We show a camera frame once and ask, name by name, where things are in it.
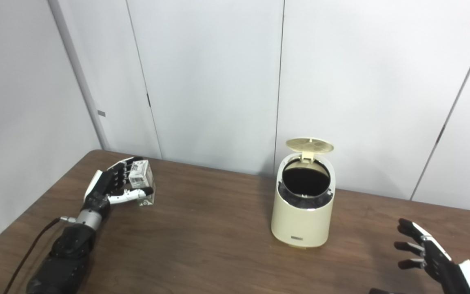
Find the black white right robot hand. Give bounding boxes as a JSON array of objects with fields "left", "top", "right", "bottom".
[{"left": 369, "top": 218, "right": 470, "bottom": 294}]

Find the cream-colored round bin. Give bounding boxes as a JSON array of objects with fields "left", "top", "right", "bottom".
[{"left": 271, "top": 152, "right": 336, "bottom": 248}]

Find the small green white milk carton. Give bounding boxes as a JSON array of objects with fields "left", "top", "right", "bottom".
[{"left": 128, "top": 160, "right": 155, "bottom": 207}]

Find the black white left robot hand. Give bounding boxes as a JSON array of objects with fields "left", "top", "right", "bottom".
[{"left": 83, "top": 156, "right": 155, "bottom": 213}]

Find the cream round bin lid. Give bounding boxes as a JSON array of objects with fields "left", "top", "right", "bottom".
[{"left": 286, "top": 138, "right": 335, "bottom": 164}]

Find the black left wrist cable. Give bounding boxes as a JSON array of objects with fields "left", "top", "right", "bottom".
[{"left": 2, "top": 216, "right": 76, "bottom": 294}]

